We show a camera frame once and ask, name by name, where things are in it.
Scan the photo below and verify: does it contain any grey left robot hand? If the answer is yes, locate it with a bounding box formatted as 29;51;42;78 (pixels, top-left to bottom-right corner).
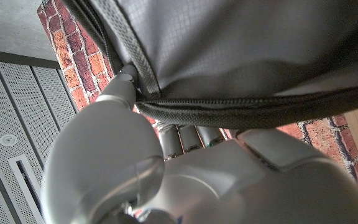
40;63;358;224

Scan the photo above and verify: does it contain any black backpack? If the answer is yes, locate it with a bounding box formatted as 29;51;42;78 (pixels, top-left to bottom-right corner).
62;0;358;130

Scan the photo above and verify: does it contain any ceiling air slot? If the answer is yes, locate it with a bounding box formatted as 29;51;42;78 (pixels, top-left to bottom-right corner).
7;154;45;224

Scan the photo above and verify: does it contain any round white ceiling sensor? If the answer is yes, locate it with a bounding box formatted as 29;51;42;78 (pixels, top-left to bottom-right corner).
0;134;19;147

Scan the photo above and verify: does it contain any red brick printed backdrop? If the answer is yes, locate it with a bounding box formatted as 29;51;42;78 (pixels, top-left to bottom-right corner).
37;0;358;192

